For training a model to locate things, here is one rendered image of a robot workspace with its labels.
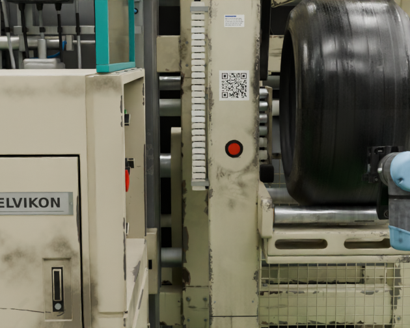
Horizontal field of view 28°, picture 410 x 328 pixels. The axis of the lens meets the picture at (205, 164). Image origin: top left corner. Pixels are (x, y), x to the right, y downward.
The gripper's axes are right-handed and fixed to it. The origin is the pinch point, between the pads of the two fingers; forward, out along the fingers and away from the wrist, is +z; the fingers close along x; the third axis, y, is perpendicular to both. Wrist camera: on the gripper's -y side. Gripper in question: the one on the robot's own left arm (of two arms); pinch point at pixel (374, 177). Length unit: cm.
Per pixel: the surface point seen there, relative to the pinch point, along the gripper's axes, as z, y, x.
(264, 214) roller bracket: 6.1, -8.9, 25.3
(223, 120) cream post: 14.8, 14.3, 34.8
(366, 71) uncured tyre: -4.7, 24.3, 2.7
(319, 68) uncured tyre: -3.7, 25.4, 13.4
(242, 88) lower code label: 13.7, 22.3, 30.1
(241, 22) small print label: 12, 38, 30
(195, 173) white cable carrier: 17.4, 0.9, 42.0
